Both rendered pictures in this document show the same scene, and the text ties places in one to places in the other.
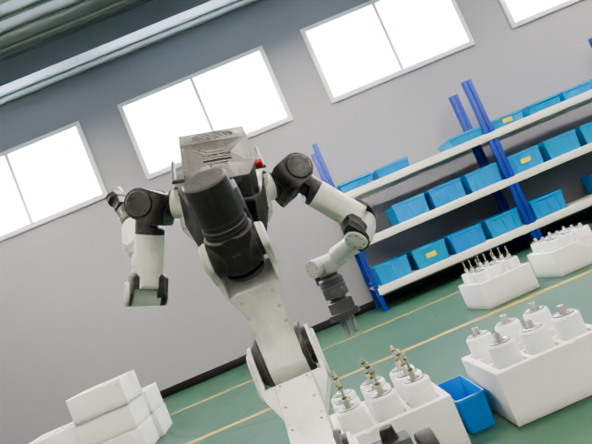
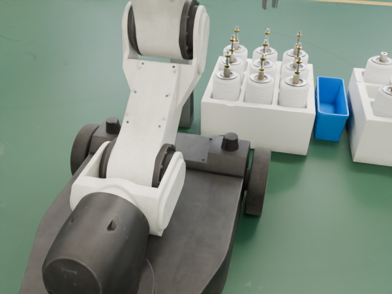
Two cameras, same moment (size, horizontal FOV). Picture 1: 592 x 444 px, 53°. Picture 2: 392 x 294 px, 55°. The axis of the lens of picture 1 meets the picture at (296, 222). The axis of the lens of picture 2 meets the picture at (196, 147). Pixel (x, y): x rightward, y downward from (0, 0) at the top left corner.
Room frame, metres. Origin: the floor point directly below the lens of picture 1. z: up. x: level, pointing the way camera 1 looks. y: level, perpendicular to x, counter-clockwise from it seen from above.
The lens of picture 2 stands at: (0.83, -0.14, 0.85)
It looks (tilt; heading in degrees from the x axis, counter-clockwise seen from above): 37 degrees down; 15
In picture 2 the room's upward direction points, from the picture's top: straight up
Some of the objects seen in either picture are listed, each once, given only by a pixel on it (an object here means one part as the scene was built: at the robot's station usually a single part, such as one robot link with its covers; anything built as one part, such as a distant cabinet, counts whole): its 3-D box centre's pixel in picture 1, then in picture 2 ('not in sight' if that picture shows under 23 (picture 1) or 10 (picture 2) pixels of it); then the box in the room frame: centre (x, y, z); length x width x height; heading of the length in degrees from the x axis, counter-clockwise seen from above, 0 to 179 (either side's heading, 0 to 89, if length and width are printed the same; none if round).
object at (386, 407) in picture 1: (392, 419); (258, 101); (2.02, -0.04, 0.16); 0.10 x 0.10 x 0.18
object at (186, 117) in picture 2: not in sight; (182, 88); (2.05, 0.25, 0.16); 0.07 x 0.07 x 0.31; 3
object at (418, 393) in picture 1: (425, 404); (291, 104); (2.03, -0.16, 0.16); 0.10 x 0.10 x 0.18
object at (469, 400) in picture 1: (464, 403); (328, 107); (2.21, -0.30, 0.06); 0.30 x 0.11 x 0.12; 2
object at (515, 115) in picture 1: (499, 125); not in sight; (6.73, -2.54, 1.38); 0.50 x 0.38 x 0.11; 3
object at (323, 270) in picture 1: (322, 272); not in sight; (2.14, -0.02, 0.69); 0.11 x 0.11 x 0.11; 42
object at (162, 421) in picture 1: (141, 428); not in sight; (4.73, 1.74, 0.09); 0.39 x 0.39 x 0.18; 5
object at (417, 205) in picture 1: (406, 210); not in sight; (6.70, -1.19, 0.90); 0.50 x 0.38 x 0.21; 3
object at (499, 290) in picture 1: (497, 286); not in sight; (4.31, -1.14, 0.09); 0.39 x 0.39 x 0.18; 8
